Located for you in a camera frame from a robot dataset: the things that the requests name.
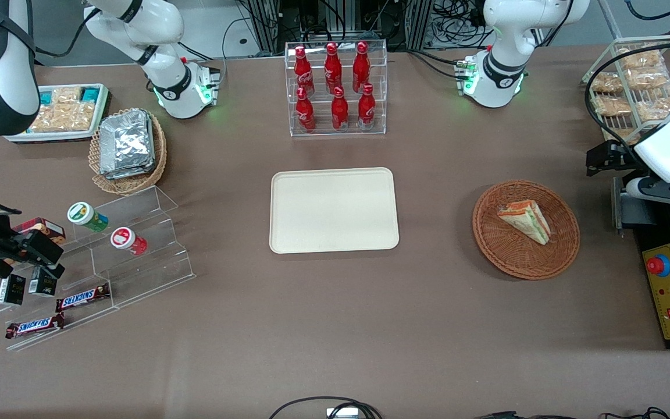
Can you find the small black box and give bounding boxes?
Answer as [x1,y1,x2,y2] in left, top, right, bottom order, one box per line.
[28,267,58,297]
[0,274,27,307]

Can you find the red cola bottle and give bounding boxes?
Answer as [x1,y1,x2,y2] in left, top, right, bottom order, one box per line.
[332,86,350,131]
[294,47,315,97]
[325,42,343,94]
[295,87,316,133]
[352,41,370,93]
[358,84,376,130]

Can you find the white snack tray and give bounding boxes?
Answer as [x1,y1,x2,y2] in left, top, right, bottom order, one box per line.
[3,83,110,143]

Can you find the grey metal bracket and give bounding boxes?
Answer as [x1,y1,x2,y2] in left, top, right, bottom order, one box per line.
[611,176,661,234]

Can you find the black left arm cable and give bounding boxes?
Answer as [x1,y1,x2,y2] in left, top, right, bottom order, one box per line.
[584,40,670,169]

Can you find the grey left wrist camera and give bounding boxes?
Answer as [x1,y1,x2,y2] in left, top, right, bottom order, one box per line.
[626,175,670,205]

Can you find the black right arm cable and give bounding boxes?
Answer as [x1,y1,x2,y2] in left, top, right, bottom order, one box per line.
[31,7,102,59]

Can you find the white wire rack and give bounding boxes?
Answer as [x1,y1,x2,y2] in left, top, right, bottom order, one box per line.
[582,36,670,144]

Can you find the cracker snack bags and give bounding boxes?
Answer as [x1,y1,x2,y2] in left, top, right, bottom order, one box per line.
[28,87,98,133]

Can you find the black looped cable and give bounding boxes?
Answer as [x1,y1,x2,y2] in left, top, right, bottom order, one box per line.
[268,396,383,419]

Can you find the black thin cable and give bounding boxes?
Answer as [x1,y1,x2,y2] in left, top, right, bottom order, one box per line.
[475,407,670,419]

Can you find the green cup white lid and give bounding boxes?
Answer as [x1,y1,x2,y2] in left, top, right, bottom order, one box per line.
[67,202,109,233]

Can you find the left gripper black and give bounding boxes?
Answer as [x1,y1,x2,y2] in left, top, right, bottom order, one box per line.
[586,140,643,177]

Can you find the red brown snack box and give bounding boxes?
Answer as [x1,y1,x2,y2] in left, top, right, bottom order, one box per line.
[12,218,67,246]

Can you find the light wicker basket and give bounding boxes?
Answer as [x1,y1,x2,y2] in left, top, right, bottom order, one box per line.
[88,108,168,195]

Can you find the triangle sandwich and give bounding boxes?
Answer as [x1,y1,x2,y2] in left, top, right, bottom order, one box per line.
[497,200,552,246]

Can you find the red cup white lid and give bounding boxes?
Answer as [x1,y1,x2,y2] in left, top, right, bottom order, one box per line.
[110,227,148,256]

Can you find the bagged fried snack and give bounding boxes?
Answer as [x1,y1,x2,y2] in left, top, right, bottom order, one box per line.
[591,72,625,94]
[619,49,662,70]
[594,95,632,118]
[633,86,670,121]
[626,67,670,89]

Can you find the clear acrylic stepped stand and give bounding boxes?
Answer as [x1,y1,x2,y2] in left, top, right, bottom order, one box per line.
[0,185,196,353]

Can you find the aluminium frame post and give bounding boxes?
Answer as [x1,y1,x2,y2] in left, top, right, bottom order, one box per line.
[405,0,436,51]
[247,0,281,54]

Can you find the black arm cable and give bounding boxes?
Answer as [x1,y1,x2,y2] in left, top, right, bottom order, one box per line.
[584,40,670,169]
[31,7,102,59]

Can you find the brown wicker basket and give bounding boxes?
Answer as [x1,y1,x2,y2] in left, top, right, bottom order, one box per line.
[472,180,580,280]

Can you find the brown snickers bar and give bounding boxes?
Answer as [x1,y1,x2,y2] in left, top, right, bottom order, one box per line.
[56,283,111,313]
[5,313,66,340]

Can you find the silver foil pouch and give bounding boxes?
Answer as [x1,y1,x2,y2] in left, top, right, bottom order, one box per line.
[101,157,156,180]
[99,111,154,173]

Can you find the cream plastic tray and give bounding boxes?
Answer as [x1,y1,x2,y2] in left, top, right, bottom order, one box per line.
[270,168,400,254]

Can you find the clear acrylic bottle rack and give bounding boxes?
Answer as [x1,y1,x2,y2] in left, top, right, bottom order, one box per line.
[286,40,388,137]

